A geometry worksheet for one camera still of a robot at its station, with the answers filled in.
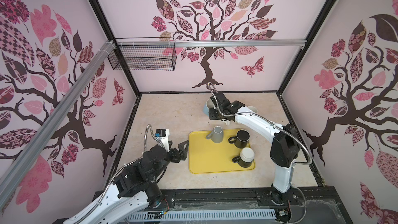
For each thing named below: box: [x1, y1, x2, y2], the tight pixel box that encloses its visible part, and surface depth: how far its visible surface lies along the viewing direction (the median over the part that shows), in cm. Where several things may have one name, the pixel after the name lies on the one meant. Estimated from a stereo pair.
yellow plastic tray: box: [188, 129, 256, 174], surface depth 91 cm
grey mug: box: [205, 125, 224, 144], surface depth 90 cm
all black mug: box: [228, 129, 251, 149], surface depth 87 cm
